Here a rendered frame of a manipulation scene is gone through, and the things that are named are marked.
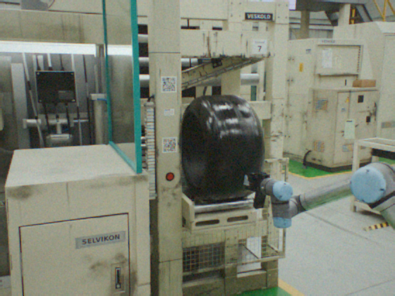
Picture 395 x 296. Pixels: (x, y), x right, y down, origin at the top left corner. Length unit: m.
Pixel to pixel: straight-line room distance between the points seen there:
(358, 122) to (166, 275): 5.18
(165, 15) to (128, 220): 1.03
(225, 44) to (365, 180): 1.18
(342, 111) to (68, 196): 5.70
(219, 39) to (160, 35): 0.48
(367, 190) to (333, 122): 5.07
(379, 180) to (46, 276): 1.09
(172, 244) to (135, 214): 0.87
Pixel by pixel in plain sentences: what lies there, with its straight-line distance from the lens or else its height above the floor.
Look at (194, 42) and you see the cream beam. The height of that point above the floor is 1.72.
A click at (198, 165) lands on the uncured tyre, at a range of 2.46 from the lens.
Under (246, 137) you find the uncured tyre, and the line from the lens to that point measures 2.00.
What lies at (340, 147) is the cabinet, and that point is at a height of 0.37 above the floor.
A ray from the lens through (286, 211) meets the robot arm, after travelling 1.78.
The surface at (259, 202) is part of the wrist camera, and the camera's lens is 1.94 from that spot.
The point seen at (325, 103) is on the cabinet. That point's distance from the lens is 6.69.
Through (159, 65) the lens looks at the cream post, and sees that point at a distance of 2.01.
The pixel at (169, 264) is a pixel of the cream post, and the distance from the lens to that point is 2.25.
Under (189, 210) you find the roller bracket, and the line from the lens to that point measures 2.05.
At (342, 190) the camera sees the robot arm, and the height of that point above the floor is 1.11.
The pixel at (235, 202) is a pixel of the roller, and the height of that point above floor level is 0.91.
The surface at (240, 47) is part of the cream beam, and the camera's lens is 2.44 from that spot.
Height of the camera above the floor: 1.60
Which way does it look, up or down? 11 degrees down
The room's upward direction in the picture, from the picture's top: straight up
